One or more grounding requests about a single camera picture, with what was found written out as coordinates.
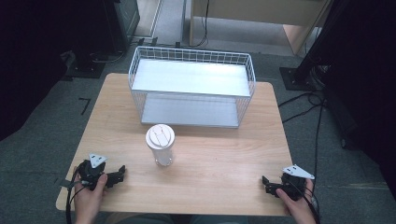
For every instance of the black cabinet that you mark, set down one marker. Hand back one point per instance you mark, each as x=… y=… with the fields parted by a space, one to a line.
x=123 y=21

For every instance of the dark curtain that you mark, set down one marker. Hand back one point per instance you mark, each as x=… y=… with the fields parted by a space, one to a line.
x=370 y=77
x=34 y=56

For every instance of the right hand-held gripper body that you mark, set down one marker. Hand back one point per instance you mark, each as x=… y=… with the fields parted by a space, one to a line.
x=294 y=183

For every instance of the black stand base plate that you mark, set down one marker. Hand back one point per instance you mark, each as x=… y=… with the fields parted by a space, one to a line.
x=85 y=69

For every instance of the white cup with lid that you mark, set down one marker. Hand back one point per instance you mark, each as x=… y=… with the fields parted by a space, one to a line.
x=160 y=137

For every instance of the person's left hand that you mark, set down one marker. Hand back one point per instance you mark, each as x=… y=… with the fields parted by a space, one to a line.
x=88 y=200

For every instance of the light wooden desk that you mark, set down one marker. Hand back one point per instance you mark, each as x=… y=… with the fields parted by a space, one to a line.
x=249 y=11

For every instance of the black metal stand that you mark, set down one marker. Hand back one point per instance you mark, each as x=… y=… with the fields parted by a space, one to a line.
x=314 y=56

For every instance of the person's right hand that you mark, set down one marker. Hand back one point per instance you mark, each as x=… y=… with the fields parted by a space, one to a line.
x=295 y=207

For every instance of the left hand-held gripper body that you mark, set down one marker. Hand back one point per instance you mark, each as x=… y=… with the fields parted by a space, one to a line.
x=91 y=172

